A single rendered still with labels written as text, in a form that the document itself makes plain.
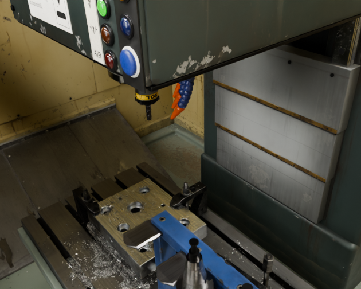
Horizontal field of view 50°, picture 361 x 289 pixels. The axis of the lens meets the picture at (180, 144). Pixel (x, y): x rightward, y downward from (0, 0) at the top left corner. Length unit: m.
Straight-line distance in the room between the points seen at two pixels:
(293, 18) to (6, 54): 1.38
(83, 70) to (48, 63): 0.18
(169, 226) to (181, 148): 1.43
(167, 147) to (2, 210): 0.94
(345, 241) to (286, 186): 0.24
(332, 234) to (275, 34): 0.86
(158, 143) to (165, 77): 1.80
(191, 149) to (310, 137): 1.12
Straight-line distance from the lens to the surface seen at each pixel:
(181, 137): 2.27
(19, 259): 1.64
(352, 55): 1.03
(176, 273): 0.71
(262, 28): 0.55
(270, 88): 1.17
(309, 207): 1.28
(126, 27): 0.43
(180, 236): 0.76
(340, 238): 1.31
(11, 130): 1.90
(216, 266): 0.71
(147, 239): 0.77
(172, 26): 0.44
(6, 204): 1.75
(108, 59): 0.49
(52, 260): 1.23
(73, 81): 1.93
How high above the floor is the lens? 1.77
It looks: 32 degrees down
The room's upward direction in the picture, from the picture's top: 3 degrees counter-clockwise
